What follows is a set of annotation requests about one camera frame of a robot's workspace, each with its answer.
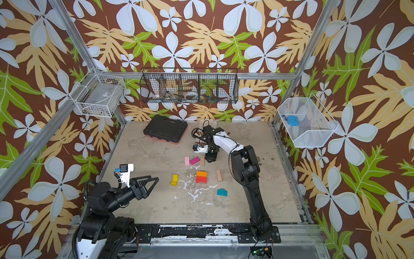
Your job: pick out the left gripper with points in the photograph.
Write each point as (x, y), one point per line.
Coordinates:
(142, 192)

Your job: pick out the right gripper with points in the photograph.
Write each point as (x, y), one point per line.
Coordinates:
(210, 154)

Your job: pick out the orange block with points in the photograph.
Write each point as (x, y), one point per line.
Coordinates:
(202, 174)

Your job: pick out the red block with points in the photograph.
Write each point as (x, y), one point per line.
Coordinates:
(201, 179)

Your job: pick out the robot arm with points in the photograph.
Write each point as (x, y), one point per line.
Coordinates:
(245, 169)

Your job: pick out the teal block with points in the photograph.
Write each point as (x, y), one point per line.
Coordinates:
(222, 192)

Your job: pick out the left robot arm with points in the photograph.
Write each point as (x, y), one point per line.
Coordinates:
(101, 234)

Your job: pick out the natural wood flat block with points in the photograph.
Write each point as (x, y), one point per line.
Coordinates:
(202, 160)

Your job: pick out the magenta block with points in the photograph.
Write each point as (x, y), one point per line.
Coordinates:
(194, 160)

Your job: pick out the natural wood long block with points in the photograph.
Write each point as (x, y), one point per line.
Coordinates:
(219, 175)

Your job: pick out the light pink rectangular block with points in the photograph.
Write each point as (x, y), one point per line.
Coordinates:
(186, 161)

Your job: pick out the yellow arch block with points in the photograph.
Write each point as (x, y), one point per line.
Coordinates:
(175, 179)

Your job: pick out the black and red tool case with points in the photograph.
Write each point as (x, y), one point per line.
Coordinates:
(163, 128)

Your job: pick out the tape roll in basket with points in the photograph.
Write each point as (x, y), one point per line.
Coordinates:
(192, 95)

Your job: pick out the blue object in basket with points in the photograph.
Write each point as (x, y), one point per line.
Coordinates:
(292, 120)

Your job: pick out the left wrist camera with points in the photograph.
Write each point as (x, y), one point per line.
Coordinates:
(122, 174)

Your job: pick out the black charging board with cables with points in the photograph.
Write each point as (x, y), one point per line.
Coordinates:
(199, 135)

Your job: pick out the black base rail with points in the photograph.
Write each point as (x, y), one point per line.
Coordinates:
(238, 232)

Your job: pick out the black wire basket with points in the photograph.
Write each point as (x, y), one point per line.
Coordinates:
(213, 85)

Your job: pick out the white wire basket left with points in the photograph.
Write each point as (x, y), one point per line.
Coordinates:
(99, 94)

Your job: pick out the white wire basket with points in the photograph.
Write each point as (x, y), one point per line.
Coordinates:
(99, 94)
(316, 124)

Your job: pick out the white wire basket right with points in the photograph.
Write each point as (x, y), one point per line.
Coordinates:
(316, 124)

